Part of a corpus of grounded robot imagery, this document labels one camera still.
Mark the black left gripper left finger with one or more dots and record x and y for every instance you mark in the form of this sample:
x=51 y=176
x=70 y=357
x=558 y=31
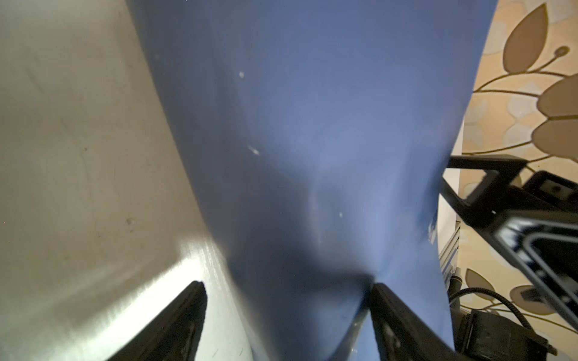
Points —
x=175 y=333

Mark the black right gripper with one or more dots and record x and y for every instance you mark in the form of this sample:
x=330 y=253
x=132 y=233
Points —
x=535 y=226

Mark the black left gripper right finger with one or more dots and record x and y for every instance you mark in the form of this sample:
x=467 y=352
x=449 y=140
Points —
x=402 y=335

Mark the blue wrapping paper sheet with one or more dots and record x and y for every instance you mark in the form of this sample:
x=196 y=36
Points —
x=315 y=135

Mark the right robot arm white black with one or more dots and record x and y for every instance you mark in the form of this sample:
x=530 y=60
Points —
x=488 y=326

